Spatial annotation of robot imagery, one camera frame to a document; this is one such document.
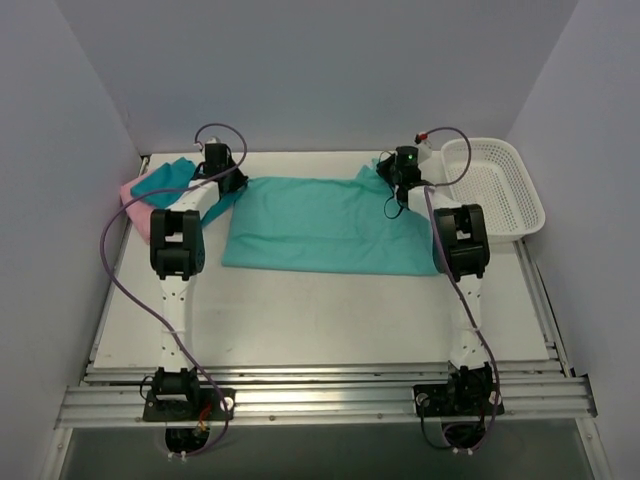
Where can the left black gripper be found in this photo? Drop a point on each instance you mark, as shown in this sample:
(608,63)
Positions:
(233,180)

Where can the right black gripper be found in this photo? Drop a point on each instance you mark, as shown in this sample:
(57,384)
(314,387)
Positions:
(385,166)

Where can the mint green t shirt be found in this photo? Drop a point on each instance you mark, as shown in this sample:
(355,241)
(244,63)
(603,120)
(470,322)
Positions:
(344,226)

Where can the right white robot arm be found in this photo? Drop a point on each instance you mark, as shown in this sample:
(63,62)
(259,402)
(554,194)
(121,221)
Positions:
(460,250)

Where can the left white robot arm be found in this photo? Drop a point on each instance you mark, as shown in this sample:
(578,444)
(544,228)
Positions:
(177,256)

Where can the folded teal t shirt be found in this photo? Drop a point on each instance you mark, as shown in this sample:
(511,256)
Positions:
(171,177)

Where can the white perforated plastic basket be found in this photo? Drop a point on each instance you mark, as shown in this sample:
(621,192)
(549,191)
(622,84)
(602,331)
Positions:
(490,172)

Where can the folded pink t shirt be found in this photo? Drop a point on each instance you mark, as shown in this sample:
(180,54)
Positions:
(139,213)

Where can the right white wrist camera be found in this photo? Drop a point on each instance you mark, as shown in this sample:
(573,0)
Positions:
(423,144)

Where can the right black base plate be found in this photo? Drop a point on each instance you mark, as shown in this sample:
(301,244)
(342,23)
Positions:
(444,400)

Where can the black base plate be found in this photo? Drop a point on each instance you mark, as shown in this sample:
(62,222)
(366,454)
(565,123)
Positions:
(444,400)
(177,408)

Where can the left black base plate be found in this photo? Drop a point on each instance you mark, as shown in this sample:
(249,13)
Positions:
(177,408)

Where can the aluminium frame rail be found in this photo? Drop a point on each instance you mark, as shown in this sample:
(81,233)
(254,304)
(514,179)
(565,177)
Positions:
(301,348)

